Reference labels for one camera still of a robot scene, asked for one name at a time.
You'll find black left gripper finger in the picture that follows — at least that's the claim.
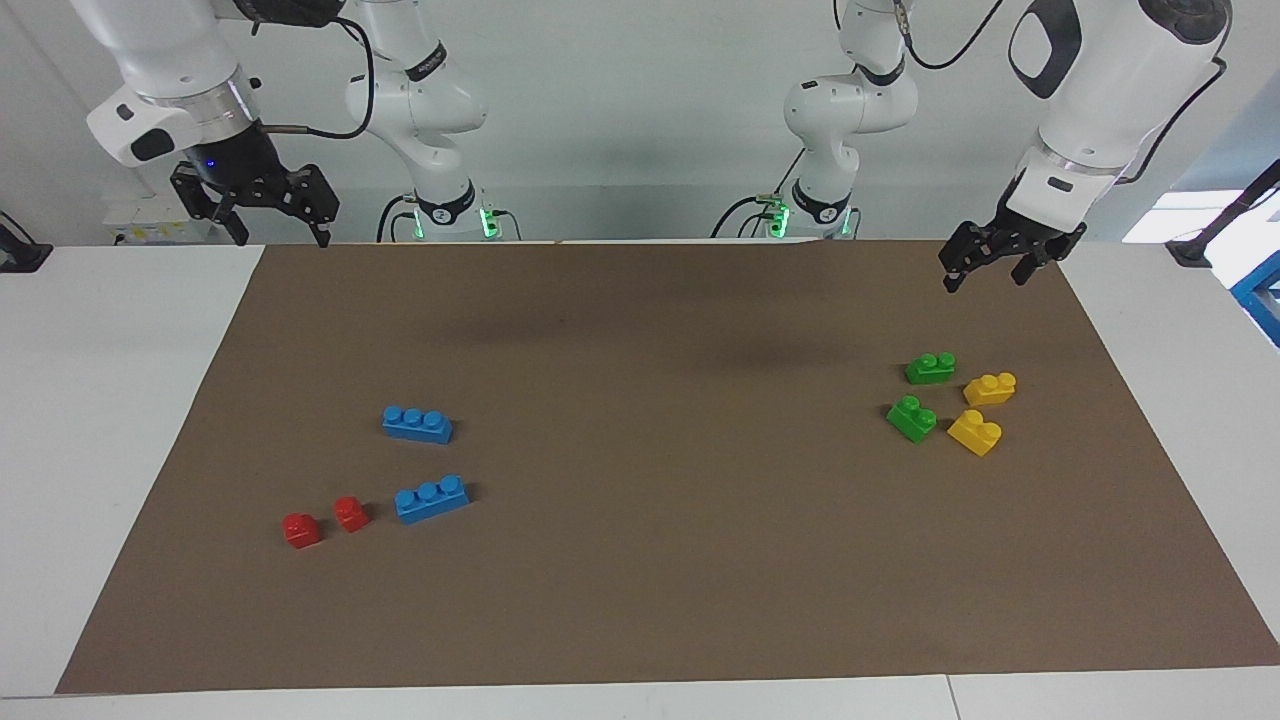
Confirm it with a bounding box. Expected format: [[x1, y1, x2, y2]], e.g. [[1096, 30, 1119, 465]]
[[937, 222, 1007, 295], [1010, 244, 1064, 289]]

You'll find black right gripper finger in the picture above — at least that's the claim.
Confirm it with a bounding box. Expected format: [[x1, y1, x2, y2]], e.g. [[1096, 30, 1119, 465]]
[[269, 164, 341, 250], [169, 162, 251, 247]]

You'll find green two-stud block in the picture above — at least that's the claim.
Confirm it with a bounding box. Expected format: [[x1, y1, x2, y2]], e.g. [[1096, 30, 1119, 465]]
[[885, 394, 940, 445], [904, 352, 958, 387]]

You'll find blue three-stud block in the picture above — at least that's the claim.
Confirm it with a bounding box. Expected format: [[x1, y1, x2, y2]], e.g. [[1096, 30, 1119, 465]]
[[392, 474, 472, 526], [381, 405, 455, 446]]

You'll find yellow two-stud block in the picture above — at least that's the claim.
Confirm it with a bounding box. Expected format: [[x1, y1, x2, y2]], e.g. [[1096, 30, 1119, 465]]
[[945, 409, 1005, 459], [962, 372, 1019, 408]]

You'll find white power strip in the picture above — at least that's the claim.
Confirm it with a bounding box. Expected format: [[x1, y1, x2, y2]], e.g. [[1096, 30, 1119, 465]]
[[102, 194, 217, 247]]

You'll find black angled stand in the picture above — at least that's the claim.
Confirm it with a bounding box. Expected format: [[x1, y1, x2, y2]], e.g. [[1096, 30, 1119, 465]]
[[1165, 158, 1280, 269]]

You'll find brown table mat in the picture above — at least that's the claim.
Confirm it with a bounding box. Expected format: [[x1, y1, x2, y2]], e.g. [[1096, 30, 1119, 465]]
[[55, 240, 1280, 695]]

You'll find black right base cable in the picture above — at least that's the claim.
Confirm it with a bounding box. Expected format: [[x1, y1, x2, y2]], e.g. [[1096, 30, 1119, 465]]
[[376, 193, 423, 244]]

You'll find black base cable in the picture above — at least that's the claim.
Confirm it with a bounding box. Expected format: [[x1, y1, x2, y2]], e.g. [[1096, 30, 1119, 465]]
[[710, 148, 779, 240], [376, 193, 423, 244]]

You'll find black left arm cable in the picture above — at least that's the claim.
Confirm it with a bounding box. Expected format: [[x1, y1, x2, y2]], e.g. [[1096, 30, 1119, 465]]
[[893, 0, 1229, 187]]

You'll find black clamp mount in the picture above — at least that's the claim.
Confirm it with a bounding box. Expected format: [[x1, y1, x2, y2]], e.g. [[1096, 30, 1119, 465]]
[[0, 211, 54, 274]]

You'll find black left base cable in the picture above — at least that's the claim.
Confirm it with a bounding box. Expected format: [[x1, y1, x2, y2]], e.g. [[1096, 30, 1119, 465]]
[[710, 148, 779, 240]]

